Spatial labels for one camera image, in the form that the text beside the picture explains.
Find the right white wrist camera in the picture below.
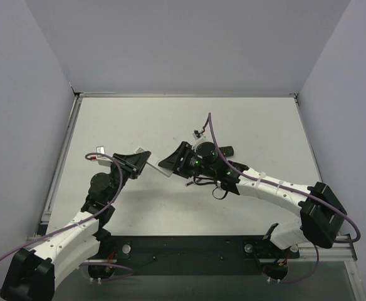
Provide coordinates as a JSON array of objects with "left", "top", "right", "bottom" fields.
[{"left": 192, "top": 129, "right": 207, "bottom": 150}]

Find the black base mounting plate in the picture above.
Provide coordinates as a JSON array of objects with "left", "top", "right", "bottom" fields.
[{"left": 92, "top": 235, "right": 300, "bottom": 276}]

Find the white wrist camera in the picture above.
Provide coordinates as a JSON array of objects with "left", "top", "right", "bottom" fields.
[
  {"left": 95, "top": 145, "right": 112, "bottom": 167},
  {"left": 192, "top": 129, "right": 207, "bottom": 150}
]

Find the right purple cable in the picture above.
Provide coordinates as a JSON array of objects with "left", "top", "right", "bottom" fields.
[{"left": 206, "top": 112, "right": 362, "bottom": 285}]

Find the black tv remote control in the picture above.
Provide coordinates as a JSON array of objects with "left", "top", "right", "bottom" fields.
[{"left": 219, "top": 146, "right": 234, "bottom": 158}]

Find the purple cable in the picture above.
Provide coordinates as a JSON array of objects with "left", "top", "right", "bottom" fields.
[
  {"left": 206, "top": 112, "right": 362, "bottom": 285},
  {"left": 0, "top": 152, "right": 137, "bottom": 293}
]

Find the aluminium front rail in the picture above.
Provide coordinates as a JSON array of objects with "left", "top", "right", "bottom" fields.
[{"left": 19, "top": 235, "right": 358, "bottom": 263}]

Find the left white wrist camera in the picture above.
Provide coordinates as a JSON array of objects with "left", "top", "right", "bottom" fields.
[{"left": 95, "top": 145, "right": 112, "bottom": 167}]

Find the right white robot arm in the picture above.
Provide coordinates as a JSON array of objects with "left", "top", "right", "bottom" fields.
[{"left": 158, "top": 142, "right": 346, "bottom": 250}]

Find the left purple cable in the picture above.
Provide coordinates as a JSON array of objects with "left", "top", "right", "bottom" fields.
[{"left": 0, "top": 152, "right": 137, "bottom": 293}]

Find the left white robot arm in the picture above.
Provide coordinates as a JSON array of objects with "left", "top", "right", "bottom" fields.
[{"left": 0, "top": 149, "right": 158, "bottom": 300}]

